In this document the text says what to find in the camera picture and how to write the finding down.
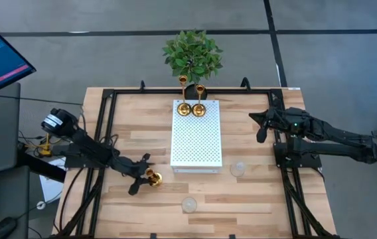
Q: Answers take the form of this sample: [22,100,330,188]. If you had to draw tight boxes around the yellow cable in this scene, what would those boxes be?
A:
[25,132,54,158]

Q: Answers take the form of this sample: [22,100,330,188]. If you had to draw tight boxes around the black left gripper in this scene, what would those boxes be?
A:
[118,153,155,197]

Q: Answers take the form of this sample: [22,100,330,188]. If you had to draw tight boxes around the green potted plant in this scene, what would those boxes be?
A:
[161,29,224,101]

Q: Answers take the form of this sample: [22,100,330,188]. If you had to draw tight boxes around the white paper sheet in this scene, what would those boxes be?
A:
[38,157,67,204]

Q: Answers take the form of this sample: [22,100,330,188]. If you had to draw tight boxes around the short brass candlestick holder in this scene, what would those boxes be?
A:
[144,167,164,188]

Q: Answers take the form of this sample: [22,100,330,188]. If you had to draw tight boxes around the black computer mouse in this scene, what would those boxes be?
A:
[0,216,19,239]

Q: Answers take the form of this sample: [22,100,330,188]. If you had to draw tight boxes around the black floor cable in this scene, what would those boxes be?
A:
[0,94,84,107]

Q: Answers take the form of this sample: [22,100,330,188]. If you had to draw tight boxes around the black aluminium rig frame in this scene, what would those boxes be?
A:
[50,76,342,239]

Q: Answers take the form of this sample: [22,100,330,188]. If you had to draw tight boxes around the white perforated metal shelf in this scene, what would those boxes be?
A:
[170,99,224,175]

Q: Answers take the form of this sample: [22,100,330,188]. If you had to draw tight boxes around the clear ribbed glass candle holder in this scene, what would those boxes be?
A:
[181,196,198,214]
[229,161,247,178]

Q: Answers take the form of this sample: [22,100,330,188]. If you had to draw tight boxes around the tall brass candlestick holder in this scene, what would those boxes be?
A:
[177,74,192,118]

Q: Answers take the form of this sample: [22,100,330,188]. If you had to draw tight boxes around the medium brass candlestick holder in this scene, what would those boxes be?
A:
[191,84,207,118]

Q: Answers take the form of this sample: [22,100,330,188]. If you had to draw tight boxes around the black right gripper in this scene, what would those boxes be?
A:
[248,106,313,145]

